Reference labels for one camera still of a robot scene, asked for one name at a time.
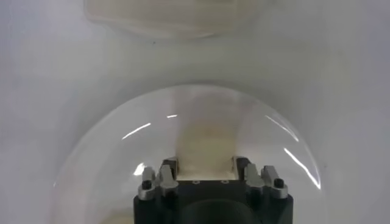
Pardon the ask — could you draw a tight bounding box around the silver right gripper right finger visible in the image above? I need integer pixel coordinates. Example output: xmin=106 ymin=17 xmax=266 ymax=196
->
xmin=232 ymin=156 xmax=289 ymax=200

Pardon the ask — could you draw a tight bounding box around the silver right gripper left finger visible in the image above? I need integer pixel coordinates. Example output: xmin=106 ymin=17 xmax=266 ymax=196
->
xmin=138 ymin=156 xmax=180 ymax=201

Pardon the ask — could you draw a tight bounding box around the white steamed baozi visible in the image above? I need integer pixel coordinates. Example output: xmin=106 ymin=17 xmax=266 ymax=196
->
xmin=175 ymin=91 xmax=242 ymax=181

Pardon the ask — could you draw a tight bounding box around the stainless steel steamer basket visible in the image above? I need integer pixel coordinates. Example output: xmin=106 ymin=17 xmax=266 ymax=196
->
xmin=83 ymin=0 xmax=269 ymax=40

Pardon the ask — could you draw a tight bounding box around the round white plate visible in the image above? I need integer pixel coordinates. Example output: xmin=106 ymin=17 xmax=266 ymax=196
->
xmin=50 ymin=83 xmax=322 ymax=224

